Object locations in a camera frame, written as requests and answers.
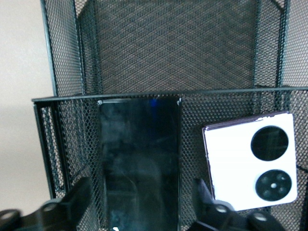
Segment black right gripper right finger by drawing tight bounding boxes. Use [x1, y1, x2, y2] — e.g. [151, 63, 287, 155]
[189, 178, 246, 231]

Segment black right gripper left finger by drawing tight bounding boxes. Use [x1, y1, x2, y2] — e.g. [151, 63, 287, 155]
[23, 177, 94, 231]

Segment white flip phone black circles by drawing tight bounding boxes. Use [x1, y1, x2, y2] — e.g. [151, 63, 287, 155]
[201, 111, 299, 212]

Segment long black smartphone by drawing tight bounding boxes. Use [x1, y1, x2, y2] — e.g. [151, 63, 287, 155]
[97, 97, 183, 231]

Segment black mesh wire organizer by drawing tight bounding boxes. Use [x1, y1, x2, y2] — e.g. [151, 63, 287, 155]
[31, 0, 308, 231]

